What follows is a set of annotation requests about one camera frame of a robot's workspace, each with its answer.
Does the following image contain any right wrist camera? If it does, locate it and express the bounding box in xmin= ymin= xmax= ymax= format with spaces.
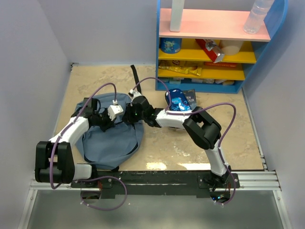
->
xmin=128 ymin=89 xmax=143 ymax=103

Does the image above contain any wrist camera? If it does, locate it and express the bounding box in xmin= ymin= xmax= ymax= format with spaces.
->
xmin=128 ymin=89 xmax=143 ymax=103
xmin=108 ymin=105 xmax=124 ymax=121

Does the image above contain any clear plastic water bottle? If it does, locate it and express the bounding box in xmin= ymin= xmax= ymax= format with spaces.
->
xmin=243 ymin=0 xmax=274 ymax=34

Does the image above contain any blue wooden shelf unit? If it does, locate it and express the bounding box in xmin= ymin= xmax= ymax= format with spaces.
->
xmin=156 ymin=0 xmax=288 ymax=94

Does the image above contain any dark blue book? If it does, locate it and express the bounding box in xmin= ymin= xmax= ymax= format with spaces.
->
xmin=182 ymin=89 xmax=197 ymax=111

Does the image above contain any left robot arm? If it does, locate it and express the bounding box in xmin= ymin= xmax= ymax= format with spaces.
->
xmin=35 ymin=98 xmax=118 ymax=184

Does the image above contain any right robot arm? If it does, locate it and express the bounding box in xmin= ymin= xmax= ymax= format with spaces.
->
xmin=122 ymin=95 xmax=236 ymax=187

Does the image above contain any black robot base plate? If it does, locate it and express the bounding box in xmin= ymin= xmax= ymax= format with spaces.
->
xmin=71 ymin=170 xmax=240 ymax=201

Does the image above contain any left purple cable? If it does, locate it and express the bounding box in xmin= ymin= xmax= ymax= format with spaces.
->
xmin=49 ymin=83 xmax=127 ymax=211

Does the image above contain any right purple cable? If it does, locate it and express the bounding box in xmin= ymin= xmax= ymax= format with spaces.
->
xmin=132 ymin=77 xmax=237 ymax=206

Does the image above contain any purple cable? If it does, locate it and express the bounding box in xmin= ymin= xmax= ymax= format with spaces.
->
xmin=49 ymin=83 xmax=127 ymax=211
xmin=132 ymin=77 xmax=237 ymax=206

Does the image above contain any red flat box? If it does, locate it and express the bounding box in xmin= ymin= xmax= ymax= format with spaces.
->
xmin=204 ymin=62 xmax=238 ymax=68

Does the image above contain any white tall bottle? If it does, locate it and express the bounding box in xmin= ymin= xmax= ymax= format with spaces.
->
xmin=170 ymin=0 xmax=184 ymax=32

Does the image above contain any red silver snack box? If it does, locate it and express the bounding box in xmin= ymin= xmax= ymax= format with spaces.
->
xmin=195 ymin=39 xmax=225 ymax=63

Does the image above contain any blue dinosaur pencil case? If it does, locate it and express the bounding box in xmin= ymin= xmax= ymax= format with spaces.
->
xmin=165 ymin=88 xmax=191 ymax=112

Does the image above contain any blue fabric backpack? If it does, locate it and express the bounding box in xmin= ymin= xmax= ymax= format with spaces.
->
xmin=75 ymin=91 xmax=144 ymax=170

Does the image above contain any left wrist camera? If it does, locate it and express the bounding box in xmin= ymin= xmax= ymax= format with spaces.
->
xmin=108 ymin=105 xmax=124 ymax=121

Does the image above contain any white round container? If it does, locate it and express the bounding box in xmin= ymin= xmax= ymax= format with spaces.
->
xmin=219 ymin=40 xmax=244 ymax=55

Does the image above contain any yellow chips bag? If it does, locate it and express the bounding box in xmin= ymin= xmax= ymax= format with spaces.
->
xmin=158 ymin=60 xmax=203 ymax=76

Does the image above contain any aluminium rail frame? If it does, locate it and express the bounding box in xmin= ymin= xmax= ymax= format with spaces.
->
xmin=18 ymin=140 xmax=293 ymax=229

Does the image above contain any blue snack can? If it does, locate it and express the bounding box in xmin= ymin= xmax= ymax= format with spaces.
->
xmin=160 ymin=38 xmax=182 ymax=54

